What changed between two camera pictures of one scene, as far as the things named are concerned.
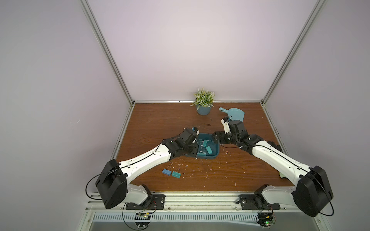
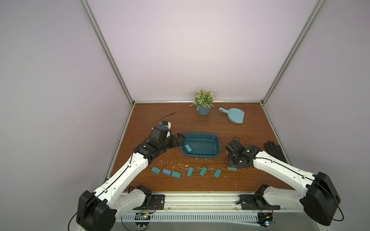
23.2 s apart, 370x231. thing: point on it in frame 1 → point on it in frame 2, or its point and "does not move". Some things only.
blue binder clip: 167,171 does not move
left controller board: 142,216 does not move
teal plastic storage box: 208,148 does not move
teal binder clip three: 209,150 → 203,171
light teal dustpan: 237,114 does not move
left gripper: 194,150 → 179,142
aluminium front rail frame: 202,212 does not move
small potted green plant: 204,101 does not move
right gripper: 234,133 → 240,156
